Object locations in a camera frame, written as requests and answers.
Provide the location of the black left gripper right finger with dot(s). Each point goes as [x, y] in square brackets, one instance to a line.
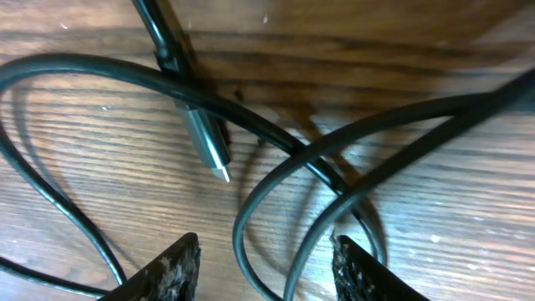
[360, 277]

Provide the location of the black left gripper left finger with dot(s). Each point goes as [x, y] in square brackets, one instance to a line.
[171, 276]

